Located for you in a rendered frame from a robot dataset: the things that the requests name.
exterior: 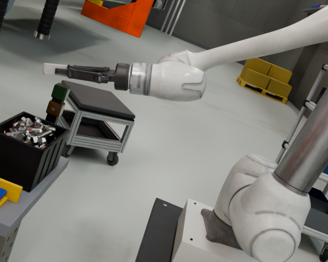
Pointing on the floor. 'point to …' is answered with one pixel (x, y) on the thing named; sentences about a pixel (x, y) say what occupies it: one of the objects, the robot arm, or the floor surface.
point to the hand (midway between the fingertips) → (55, 69)
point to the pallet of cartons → (266, 79)
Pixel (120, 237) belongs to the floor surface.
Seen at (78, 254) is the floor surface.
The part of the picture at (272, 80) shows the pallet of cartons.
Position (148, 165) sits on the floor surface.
